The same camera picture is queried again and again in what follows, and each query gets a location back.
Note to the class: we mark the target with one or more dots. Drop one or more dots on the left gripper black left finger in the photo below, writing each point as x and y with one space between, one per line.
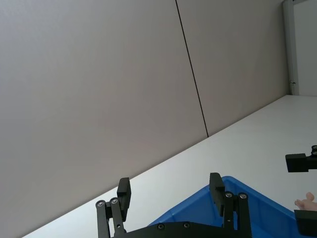
110 218

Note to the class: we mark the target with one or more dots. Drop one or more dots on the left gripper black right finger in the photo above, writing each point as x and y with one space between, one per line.
231 210

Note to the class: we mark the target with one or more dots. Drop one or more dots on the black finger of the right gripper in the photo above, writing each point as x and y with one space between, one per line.
299 162
308 223

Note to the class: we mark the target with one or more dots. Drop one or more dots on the small pale pink object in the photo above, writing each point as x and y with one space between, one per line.
308 203

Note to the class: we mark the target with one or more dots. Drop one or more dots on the blue plastic bin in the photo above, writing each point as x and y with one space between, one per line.
262 213

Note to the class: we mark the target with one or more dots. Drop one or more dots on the white door frame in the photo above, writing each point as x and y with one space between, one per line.
289 37

